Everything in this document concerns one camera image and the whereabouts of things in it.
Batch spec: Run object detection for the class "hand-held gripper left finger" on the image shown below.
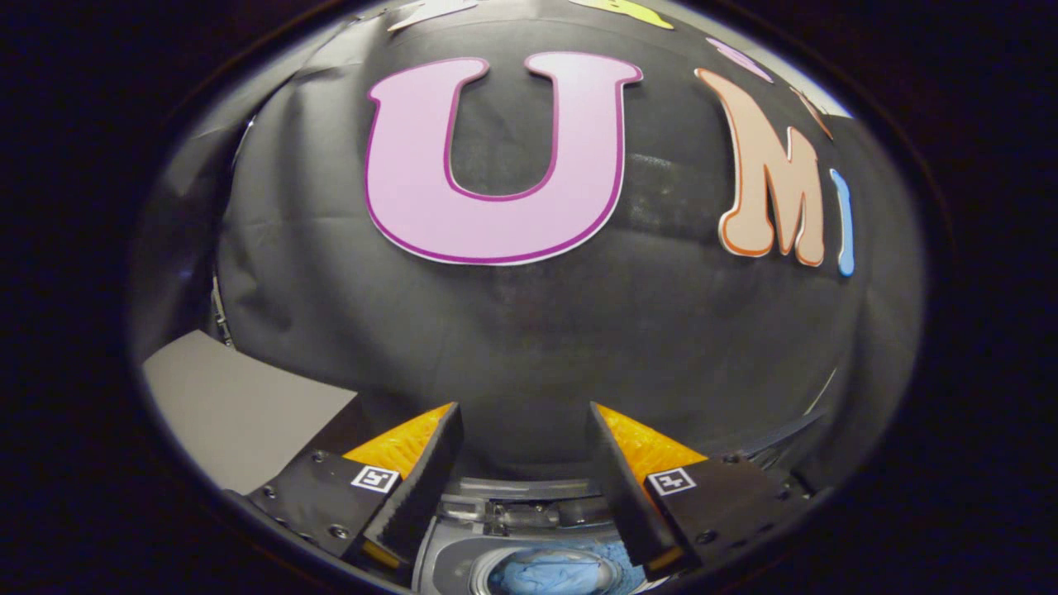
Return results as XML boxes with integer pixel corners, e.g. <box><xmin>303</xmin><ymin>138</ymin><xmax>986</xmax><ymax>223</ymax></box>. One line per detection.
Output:
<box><xmin>246</xmin><ymin>402</ymin><xmax>464</xmax><ymax>571</ymax></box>

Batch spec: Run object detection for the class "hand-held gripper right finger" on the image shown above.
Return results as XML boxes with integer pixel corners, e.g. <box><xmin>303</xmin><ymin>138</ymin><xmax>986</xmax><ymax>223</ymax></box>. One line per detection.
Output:
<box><xmin>587</xmin><ymin>402</ymin><xmax>815</xmax><ymax>579</ymax></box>

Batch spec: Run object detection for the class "grey top-load washing machine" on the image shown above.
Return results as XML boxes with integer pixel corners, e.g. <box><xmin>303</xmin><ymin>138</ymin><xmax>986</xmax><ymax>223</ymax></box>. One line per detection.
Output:
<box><xmin>411</xmin><ymin>475</ymin><xmax>662</xmax><ymax>595</ymax></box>

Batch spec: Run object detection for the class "light blue button shirt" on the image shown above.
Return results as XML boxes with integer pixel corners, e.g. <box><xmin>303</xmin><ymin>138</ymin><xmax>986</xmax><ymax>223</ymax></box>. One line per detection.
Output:
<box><xmin>488</xmin><ymin>541</ymin><xmax>646</xmax><ymax>595</ymax></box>

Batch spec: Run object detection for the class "black backdrop cloth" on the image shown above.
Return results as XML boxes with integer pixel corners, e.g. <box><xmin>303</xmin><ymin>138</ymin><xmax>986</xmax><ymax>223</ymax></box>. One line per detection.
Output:
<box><xmin>132</xmin><ymin>0</ymin><xmax>927</xmax><ymax>497</ymax></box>

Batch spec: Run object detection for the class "beige cabinet with dark top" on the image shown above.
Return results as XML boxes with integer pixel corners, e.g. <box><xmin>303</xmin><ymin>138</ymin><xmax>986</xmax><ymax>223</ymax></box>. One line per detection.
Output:
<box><xmin>142</xmin><ymin>331</ymin><xmax>369</xmax><ymax>495</ymax></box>

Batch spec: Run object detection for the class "metal backdrop stand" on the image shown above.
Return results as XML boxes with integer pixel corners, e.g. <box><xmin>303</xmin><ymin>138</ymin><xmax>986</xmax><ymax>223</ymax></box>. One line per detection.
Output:
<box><xmin>211</xmin><ymin>273</ymin><xmax>236</xmax><ymax>348</ymax></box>

